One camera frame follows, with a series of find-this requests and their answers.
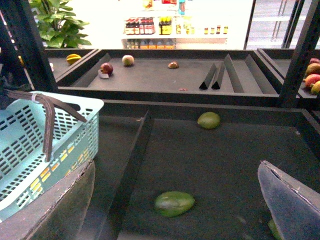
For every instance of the green potted plant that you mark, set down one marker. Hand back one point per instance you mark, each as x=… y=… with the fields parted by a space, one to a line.
x=57 y=24

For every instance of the white cable tie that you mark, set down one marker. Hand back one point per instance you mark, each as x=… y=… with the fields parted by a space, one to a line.
x=34 y=98

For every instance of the yellow starfruit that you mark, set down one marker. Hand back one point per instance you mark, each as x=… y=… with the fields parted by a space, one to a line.
x=72 y=58

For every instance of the green mango near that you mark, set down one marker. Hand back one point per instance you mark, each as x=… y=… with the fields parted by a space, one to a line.
x=173 y=203

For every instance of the pile of red mangoes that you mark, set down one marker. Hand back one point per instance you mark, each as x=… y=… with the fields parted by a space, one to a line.
x=312 y=73

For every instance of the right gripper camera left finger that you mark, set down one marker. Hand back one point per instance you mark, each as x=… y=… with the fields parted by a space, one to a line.
x=59 y=213

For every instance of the pale green round fruit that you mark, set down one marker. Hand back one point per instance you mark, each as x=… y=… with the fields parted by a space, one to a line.
x=128 y=60

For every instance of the green mango far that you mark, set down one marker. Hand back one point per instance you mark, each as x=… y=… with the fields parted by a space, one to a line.
x=209 y=120

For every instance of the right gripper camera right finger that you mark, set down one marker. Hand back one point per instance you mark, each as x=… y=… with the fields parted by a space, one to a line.
x=294 y=207

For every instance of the black shelf post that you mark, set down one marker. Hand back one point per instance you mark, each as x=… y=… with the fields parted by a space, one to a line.
x=302 y=54

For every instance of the dark red fruit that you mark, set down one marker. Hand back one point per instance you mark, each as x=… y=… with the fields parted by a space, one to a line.
x=106 y=68

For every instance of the black upper display tray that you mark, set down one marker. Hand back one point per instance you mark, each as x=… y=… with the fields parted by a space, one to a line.
x=150 y=79

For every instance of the green mango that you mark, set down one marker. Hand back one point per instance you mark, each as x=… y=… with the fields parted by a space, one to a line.
x=173 y=203
x=209 y=120

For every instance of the black tray divider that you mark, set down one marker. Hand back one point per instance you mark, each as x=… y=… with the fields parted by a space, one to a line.
x=112 y=225

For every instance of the light blue plastic basket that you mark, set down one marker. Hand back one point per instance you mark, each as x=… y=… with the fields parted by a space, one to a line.
x=24 y=173

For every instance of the black long divider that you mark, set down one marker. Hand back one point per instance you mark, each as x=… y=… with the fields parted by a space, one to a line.
x=233 y=76

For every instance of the brown halved fruit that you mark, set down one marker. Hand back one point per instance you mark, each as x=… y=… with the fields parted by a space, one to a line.
x=173 y=65

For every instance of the brown basket handle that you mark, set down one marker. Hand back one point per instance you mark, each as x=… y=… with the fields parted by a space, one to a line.
x=64 y=106
x=49 y=118

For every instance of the white product shelf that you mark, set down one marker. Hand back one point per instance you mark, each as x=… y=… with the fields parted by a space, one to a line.
x=169 y=25

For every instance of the black triangular divider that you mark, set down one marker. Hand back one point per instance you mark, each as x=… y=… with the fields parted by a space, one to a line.
x=218 y=77
x=209 y=77

